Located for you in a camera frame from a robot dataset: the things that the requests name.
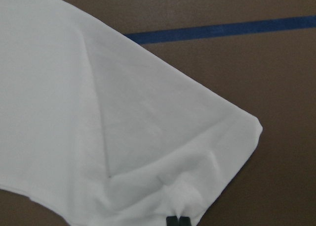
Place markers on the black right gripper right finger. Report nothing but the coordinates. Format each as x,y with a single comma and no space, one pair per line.
185,221

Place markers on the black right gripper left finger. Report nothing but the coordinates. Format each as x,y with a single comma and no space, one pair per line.
171,221

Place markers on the white long-sleeve printed shirt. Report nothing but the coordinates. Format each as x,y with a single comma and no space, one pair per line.
103,132

